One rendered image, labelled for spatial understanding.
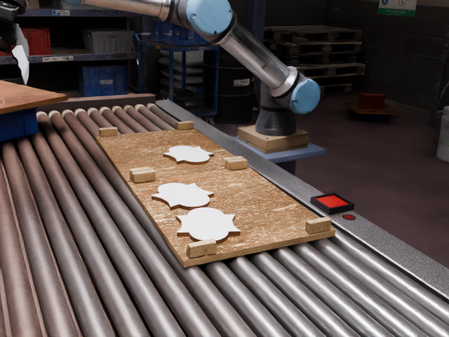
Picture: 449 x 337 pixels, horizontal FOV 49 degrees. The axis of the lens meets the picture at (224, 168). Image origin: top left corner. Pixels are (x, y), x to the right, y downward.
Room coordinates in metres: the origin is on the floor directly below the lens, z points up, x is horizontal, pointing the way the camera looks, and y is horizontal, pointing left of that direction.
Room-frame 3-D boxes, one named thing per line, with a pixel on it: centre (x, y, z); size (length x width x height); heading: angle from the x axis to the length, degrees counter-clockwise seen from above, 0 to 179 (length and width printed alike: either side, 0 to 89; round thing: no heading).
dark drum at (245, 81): (5.40, -0.01, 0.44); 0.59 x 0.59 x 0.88
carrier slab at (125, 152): (1.43, 0.18, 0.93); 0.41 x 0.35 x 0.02; 25
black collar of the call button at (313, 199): (1.11, -0.27, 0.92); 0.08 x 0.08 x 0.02; 28
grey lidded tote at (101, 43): (5.63, 1.36, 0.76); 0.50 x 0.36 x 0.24; 127
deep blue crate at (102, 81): (5.63, 1.45, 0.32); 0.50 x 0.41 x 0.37; 117
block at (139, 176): (1.17, 0.21, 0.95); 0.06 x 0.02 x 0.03; 116
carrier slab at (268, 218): (1.06, 0.00, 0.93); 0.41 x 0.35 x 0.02; 26
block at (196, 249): (0.82, 0.04, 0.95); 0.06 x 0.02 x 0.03; 116
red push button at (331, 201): (1.11, -0.27, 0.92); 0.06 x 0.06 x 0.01; 28
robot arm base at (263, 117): (1.75, -0.18, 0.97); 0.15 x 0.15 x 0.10
